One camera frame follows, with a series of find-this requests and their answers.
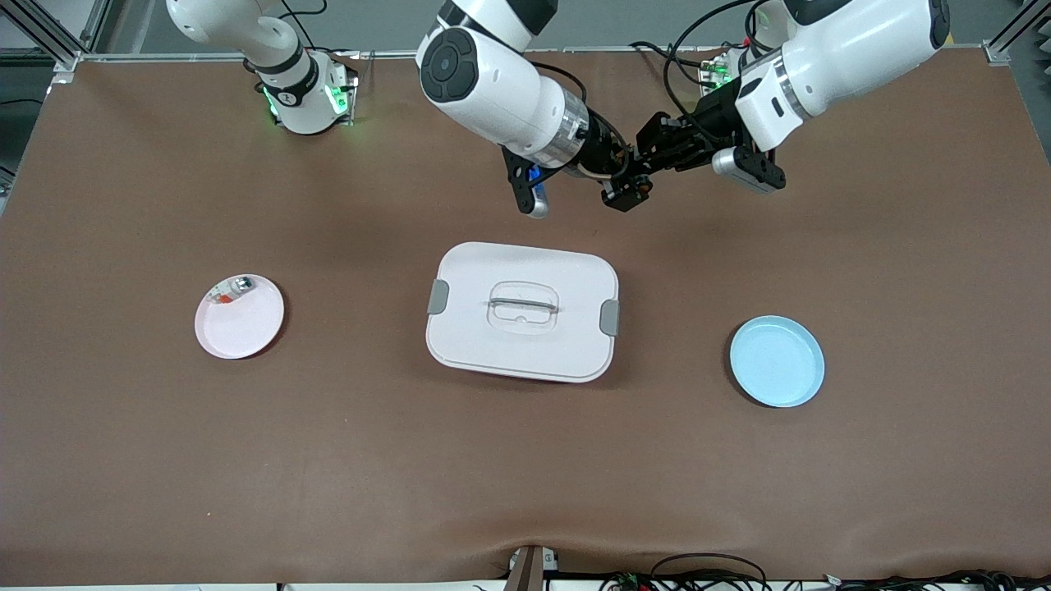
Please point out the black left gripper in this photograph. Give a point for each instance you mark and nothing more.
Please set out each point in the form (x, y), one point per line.
(713, 116)

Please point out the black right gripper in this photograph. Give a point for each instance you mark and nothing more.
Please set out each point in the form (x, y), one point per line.
(605, 148)

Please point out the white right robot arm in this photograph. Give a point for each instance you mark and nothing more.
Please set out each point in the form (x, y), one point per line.
(493, 82)

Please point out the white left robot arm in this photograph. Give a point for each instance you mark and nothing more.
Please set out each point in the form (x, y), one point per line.
(846, 49)

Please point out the grey box latch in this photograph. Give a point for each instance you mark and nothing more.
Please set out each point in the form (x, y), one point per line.
(438, 296)
(609, 318)

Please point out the white lidded storage box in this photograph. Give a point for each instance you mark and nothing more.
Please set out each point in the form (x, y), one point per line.
(525, 353)

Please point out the light blue round plate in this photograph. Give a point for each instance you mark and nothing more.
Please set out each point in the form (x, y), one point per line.
(776, 361)

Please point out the pink round plate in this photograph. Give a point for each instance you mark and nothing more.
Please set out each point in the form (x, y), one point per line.
(238, 328)

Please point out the small red white part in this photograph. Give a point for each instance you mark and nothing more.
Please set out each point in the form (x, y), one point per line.
(220, 295)

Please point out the silver table edge rail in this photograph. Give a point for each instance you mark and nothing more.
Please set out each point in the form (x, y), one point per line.
(386, 53)

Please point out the aluminium frame profile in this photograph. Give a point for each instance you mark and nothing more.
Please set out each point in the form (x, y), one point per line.
(49, 34)
(998, 51)

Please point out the brown grey mount bracket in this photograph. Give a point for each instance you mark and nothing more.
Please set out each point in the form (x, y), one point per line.
(530, 570)

